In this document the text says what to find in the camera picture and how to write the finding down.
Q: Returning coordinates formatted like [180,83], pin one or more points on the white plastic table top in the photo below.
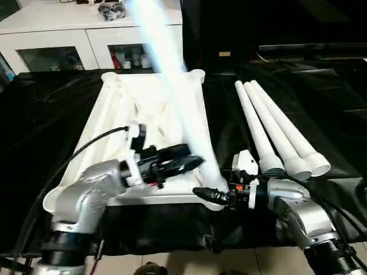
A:
[114,114]

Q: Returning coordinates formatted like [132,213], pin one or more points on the white plastic table leg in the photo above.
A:
[255,126]
[272,126]
[289,126]
[178,86]

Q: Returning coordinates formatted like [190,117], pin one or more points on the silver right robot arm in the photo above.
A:
[298,206]

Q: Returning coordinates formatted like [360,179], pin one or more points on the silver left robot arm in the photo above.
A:
[86,195]

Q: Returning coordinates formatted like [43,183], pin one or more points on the silver left leg black foot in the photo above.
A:
[153,269]

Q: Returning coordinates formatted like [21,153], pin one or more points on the toy figures behind cabinet glass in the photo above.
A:
[131,59]

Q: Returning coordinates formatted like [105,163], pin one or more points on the black work mat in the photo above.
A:
[40,114]

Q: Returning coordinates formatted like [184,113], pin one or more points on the grey plush toy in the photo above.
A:
[111,11]

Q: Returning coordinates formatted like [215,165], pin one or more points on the black tv cabinet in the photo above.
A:
[287,26]

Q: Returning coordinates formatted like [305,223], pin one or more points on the white cabinet with glass doors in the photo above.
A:
[57,26]

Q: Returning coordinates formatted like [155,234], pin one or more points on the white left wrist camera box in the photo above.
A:
[133,169]

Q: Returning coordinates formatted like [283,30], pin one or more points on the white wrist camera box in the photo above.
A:
[245,163]
[133,169]

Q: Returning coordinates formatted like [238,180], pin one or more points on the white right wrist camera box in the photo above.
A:
[245,163]

